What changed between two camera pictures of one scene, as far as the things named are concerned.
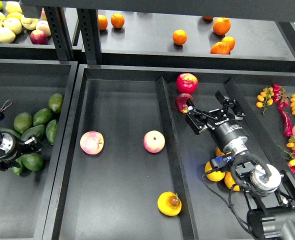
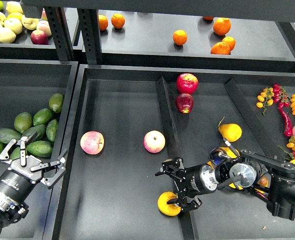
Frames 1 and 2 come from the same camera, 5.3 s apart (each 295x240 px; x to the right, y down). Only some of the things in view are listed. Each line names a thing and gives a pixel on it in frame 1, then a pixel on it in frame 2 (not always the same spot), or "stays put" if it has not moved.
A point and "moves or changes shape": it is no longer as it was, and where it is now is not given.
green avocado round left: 22,121 stays put
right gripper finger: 232,105 to 186,204
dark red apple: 181,102 stays put
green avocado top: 56,102 stays put
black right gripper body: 228,133 to 200,179
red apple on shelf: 38,37 stays put
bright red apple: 187,83 stays put
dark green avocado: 33,161 moves or changes shape
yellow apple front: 5,35 stays put
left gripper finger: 32,141 to 22,141
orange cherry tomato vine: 265,99 stays put
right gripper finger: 199,121 to 174,167
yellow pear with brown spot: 169,204 stays put
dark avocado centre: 38,130 stays put
